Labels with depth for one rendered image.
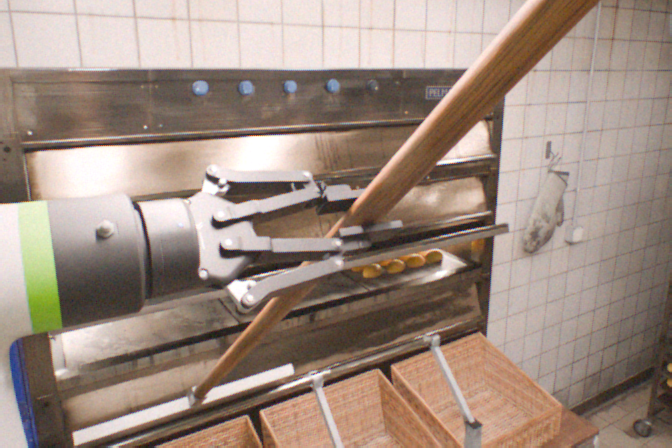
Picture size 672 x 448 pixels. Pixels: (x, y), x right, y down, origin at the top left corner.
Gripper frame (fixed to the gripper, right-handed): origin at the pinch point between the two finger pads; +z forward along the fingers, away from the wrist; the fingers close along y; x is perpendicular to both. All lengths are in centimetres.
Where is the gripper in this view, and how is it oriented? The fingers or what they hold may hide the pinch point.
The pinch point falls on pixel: (359, 217)
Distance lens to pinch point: 49.9
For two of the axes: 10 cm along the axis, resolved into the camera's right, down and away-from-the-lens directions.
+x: 3.9, -4.9, -7.8
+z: 8.6, -1.1, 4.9
